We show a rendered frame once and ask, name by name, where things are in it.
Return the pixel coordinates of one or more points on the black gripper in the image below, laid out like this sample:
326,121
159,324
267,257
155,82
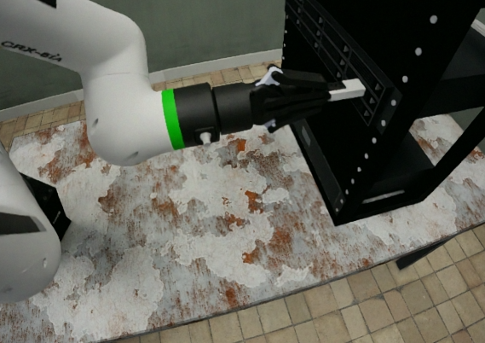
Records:
235,101

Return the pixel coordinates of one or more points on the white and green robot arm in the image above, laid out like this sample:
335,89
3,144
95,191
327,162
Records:
127,122

